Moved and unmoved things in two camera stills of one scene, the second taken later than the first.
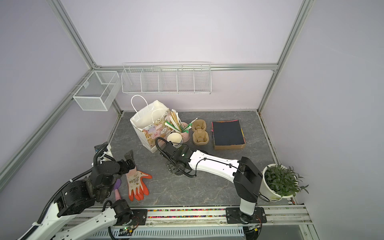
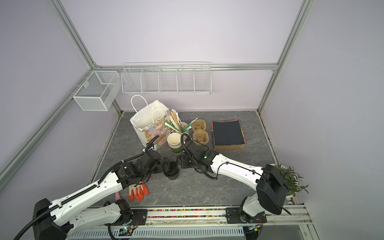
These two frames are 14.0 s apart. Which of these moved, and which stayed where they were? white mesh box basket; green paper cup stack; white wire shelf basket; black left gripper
Moved: black left gripper
Stayed: green paper cup stack; white wire shelf basket; white mesh box basket
